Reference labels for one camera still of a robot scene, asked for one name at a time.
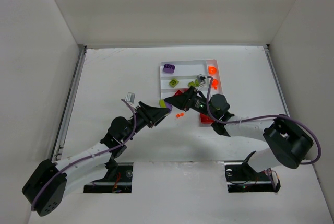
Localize small red lego brick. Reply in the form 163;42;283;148
174;90;183;96

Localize green and purple lego stack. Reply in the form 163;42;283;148
159;99;173;113

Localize large red lego block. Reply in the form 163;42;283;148
200;114;214;124

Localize lime green square lego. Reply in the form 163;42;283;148
169;78;179;88

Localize green studded lego brick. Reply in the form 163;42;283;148
194;79;201;87

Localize orange round lego piece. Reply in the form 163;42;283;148
211;79;219;90

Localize purple round lego brick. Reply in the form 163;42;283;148
162;63;175;74

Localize orange flower lego piece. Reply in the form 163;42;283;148
208;66;217;75

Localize small lime green lego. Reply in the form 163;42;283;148
187;81;195;87

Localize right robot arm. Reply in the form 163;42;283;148
164;87;313;172

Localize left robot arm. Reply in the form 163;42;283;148
22;102;171;217

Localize small orange lego bits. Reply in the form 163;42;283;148
176;113;184;118

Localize white divided sorting tray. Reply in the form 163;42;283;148
160;59;222;99

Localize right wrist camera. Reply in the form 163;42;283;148
196;75;207;86

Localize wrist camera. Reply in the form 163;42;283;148
196;75;207;86
125;92;135;104

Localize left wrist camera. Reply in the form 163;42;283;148
125;92;135;104

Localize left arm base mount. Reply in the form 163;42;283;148
83;163;134;194

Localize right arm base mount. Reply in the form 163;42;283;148
224;151;281;193

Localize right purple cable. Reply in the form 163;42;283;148
206;76;322;166

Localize purple cable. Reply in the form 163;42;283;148
206;76;322;166
30;99;138;212

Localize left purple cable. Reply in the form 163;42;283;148
30;99;138;212

